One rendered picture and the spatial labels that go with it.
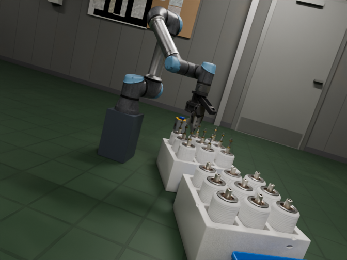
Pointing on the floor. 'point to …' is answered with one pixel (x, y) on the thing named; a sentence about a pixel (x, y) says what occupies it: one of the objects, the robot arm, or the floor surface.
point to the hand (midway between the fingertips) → (193, 129)
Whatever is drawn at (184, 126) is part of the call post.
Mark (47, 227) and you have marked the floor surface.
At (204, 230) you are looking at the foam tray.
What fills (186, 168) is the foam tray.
